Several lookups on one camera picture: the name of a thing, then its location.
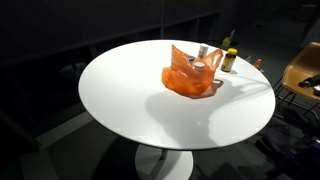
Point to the white medicine bottle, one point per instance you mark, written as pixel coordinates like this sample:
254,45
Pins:
199,65

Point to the blue capped bottle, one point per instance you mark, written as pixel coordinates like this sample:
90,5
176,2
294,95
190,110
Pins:
191,59

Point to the yellow capped supplement bottle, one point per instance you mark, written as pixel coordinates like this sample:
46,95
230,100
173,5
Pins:
228,61

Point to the yellow spray bottle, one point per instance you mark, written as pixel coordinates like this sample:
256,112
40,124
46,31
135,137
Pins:
226,41

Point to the small orange bottle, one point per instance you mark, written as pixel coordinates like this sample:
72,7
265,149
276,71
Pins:
257,64

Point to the orange plastic bag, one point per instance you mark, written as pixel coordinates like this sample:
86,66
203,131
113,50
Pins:
181,77

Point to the orange shell chair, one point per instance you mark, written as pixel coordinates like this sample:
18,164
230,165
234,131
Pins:
301,71

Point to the black object on chair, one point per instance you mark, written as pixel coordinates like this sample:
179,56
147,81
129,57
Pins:
310,81

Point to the white table pedestal base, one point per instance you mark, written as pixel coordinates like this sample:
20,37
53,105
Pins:
166,165

